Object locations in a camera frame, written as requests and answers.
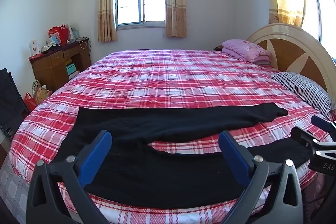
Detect black folding chair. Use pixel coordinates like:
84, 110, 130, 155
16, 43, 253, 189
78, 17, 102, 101
0, 68, 30, 142

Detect large side window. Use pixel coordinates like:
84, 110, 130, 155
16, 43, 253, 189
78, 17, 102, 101
302, 0, 336, 58

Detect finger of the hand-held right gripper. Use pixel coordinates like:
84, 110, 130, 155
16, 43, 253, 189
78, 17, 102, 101
311, 115, 336, 136
290, 126, 324, 152

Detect folded pink quilt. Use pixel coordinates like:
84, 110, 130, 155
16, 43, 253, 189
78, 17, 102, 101
221, 39, 272, 65

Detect white paper bag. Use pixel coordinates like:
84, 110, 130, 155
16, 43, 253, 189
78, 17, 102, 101
68, 25, 80, 41

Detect wooden desk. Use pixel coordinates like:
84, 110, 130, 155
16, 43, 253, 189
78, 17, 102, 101
28, 40, 92, 93

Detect black pants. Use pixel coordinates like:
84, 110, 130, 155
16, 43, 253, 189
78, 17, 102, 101
54, 102, 315, 209

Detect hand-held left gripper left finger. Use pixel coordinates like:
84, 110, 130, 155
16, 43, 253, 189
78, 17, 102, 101
26, 130, 112, 224

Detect patterned gift bag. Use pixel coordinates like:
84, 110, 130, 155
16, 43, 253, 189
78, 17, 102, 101
31, 80, 52, 105

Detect striped pillow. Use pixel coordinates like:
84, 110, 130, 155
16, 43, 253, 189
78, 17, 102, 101
271, 71, 332, 120

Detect cream and brown headboard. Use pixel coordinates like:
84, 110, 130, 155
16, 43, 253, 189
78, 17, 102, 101
247, 23, 336, 98

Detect white carton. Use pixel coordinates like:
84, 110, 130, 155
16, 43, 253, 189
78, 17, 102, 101
29, 40, 40, 55

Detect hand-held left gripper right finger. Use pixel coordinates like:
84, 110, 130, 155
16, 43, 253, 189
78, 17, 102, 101
218, 130, 305, 224

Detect red gift bag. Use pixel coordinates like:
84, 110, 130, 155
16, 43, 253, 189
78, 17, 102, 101
48, 24, 69, 46

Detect bed with red plaid sheet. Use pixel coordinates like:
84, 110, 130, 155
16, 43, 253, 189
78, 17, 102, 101
0, 49, 336, 224

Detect red plastic bag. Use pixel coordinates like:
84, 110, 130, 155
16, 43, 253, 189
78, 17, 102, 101
24, 92, 37, 112

